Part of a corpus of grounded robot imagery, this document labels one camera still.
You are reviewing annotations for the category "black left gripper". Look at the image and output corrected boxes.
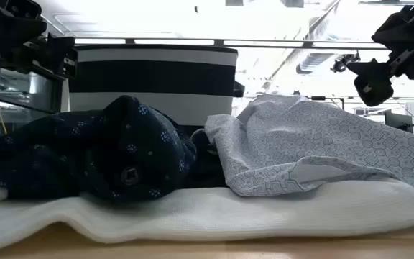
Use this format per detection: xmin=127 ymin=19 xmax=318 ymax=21
xmin=0 ymin=0 xmax=78 ymax=80

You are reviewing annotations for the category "light grey patterned cloth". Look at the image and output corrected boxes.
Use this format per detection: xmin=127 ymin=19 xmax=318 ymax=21
xmin=203 ymin=94 xmax=414 ymax=198

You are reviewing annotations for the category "navy dotted patterned cloth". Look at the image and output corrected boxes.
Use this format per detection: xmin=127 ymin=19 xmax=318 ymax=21
xmin=0 ymin=95 xmax=198 ymax=204

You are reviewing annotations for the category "black computer monitor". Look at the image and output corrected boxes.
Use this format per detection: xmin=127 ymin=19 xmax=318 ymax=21
xmin=385 ymin=109 xmax=414 ymax=135

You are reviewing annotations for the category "black white striped fabric basket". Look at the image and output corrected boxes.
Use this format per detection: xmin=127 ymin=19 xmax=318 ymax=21
xmin=68 ymin=43 xmax=246 ymax=137

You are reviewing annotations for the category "large white ribbed sock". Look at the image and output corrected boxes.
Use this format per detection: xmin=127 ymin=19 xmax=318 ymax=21
xmin=0 ymin=178 xmax=414 ymax=255

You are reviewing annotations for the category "black ceiling-mounted camera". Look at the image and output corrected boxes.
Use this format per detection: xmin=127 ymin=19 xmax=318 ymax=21
xmin=331 ymin=52 xmax=362 ymax=74

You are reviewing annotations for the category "black metal frame stand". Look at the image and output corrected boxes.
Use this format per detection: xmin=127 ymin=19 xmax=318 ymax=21
xmin=310 ymin=95 xmax=346 ymax=111

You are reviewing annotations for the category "white post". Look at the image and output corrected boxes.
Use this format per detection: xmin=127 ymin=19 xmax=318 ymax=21
xmin=60 ymin=78 xmax=71 ymax=112

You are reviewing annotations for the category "overhead metal frame bar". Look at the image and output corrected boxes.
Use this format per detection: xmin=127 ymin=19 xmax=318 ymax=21
xmin=73 ymin=37 xmax=390 ymax=50

